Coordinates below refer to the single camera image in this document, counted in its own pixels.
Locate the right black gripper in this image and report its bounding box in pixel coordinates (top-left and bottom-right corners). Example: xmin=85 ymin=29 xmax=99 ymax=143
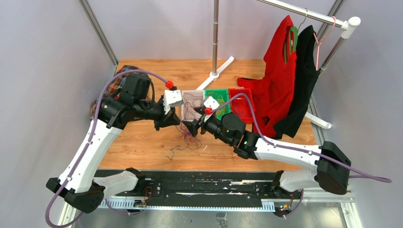
xmin=182 ymin=108 xmax=233 ymax=147

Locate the coloured wire bundle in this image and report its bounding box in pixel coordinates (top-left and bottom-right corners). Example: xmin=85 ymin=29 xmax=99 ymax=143
xmin=166 ymin=124 xmax=203 ymax=161

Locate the red wire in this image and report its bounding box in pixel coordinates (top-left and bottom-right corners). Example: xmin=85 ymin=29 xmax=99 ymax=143
xmin=183 ymin=92 xmax=204 ymax=122

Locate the yellow wire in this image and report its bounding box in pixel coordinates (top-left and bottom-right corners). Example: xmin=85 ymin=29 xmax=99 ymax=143
xmin=206 ymin=90 xmax=230 ymax=115

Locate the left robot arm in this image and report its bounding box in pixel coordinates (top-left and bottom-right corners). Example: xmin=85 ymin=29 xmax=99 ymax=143
xmin=46 ymin=69 xmax=183 ymax=213

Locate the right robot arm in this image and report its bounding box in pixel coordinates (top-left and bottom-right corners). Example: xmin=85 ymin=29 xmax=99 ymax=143
xmin=183 ymin=113 xmax=351 ymax=198

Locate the white plastic bin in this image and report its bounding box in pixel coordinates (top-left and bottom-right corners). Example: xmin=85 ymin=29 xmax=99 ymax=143
xmin=181 ymin=90 xmax=205 ymax=121

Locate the green plastic bin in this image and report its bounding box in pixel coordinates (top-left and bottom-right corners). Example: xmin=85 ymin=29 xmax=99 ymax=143
xmin=204 ymin=89 xmax=230 ymax=120

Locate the red plastic bin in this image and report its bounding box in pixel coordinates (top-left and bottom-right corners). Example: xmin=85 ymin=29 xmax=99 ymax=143
xmin=228 ymin=87 xmax=255 ymax=124

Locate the plaid flannel shirt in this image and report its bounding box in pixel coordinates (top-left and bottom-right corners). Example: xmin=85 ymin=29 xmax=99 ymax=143
xmin=90 ymin=65 xmax=155 ymax=127

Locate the red shirt on hanger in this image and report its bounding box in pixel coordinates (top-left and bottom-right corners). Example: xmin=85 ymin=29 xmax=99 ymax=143
xmin=237 ymin=15 xmax=297 ymax=138

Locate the black shirt on hanger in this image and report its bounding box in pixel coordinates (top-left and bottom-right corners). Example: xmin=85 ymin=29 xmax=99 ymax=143
xmin=274 ymin=25 xmax=319 ymax=139

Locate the green hanger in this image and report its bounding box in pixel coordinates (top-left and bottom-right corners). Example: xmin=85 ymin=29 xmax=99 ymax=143
xmin=283 ymin=27 xmax=298 ymax=63

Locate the pink hanger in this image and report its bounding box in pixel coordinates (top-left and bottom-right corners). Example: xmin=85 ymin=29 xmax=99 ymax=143
xmin=314 ymin=16 xmax=337 ymax=71

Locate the metal clothes rack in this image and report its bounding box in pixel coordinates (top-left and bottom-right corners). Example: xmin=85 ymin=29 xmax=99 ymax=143
xmin=196 ymin=0 xmax=362 ymax=130

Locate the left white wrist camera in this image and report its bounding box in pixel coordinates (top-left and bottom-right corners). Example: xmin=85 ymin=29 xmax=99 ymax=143
xmin=163 ymin=90 xmax=184 ymax=114

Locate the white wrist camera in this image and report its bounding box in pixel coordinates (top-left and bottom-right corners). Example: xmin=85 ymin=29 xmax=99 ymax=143
xmin=201 ymin=96 xmax=220 ymax=122
xmin=163 ymin=90 xmax=184 ymax=114

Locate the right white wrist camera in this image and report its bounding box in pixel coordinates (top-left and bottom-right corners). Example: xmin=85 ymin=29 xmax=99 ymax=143
xmin=201 ymin=96 xmax=220 ymax=122

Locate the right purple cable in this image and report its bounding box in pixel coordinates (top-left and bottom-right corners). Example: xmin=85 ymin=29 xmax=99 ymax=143
xmin=204 ymin=93 xmax=393 ymax=219

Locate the purple cable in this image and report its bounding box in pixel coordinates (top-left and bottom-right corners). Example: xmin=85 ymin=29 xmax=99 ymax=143
xmin=45 ymin=69 xmax=174 ymax=228
xmin=204 ymin=93 xmax=393 ymax=219

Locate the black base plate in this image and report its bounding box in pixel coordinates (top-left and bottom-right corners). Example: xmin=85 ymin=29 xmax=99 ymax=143
xmin=115 ymin=170 xmax=304 ymax=209

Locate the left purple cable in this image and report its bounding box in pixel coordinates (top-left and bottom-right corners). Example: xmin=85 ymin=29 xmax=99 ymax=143
xmin=45 ymin=69 xmax=174 ymax=228

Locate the aluminium frame rail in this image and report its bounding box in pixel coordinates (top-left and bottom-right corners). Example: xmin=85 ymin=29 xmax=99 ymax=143
xmin=78 ymin=0 xmax=118 ymax=67

